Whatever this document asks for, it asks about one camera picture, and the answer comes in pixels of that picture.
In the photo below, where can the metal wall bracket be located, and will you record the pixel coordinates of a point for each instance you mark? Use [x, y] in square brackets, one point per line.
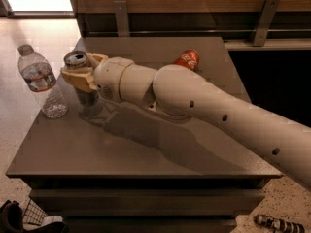
[121, 16]
[266, 16]

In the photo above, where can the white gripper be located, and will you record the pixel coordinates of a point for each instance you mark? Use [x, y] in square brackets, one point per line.
[108, 77]

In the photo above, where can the clear plastic water bottle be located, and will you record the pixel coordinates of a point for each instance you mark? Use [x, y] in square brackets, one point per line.
[40, 79]

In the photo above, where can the black white striped object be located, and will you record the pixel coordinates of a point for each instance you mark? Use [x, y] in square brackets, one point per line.
[280, 225]

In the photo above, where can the silver redbull can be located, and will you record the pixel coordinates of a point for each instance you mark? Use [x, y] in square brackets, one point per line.
[78, 71]

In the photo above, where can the left metal wall bracket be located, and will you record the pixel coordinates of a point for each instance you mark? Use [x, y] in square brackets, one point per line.
[121, 16]

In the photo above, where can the grey cabinet with drawers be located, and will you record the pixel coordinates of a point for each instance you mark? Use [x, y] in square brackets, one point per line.
[113, 168]

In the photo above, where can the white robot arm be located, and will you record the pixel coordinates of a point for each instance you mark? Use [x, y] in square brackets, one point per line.
[175, 91]

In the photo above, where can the right metal wall bracket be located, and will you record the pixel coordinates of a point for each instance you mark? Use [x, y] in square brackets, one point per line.
[266, 16]

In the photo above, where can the red coca-cola can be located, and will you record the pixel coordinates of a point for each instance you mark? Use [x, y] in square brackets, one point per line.
[188, 59]

